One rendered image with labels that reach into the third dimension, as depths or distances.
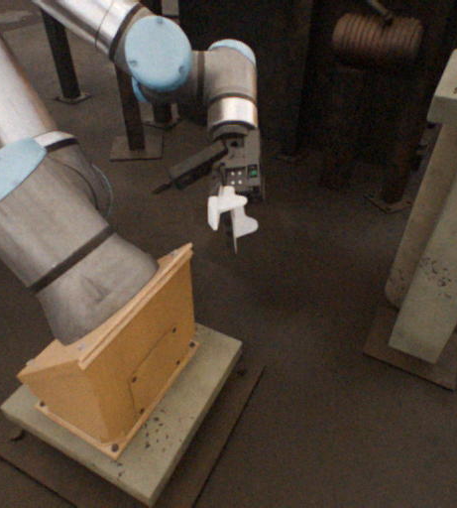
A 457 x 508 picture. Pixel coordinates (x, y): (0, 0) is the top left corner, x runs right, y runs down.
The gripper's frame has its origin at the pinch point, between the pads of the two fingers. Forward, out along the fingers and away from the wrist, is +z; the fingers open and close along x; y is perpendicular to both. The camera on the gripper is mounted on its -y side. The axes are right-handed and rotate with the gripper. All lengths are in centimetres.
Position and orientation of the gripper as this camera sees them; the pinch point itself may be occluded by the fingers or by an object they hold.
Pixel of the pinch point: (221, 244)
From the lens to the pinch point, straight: 71.2
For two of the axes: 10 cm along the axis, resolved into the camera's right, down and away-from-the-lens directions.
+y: 9.8, -0.6, -2.0
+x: 2.1, 2.5, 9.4
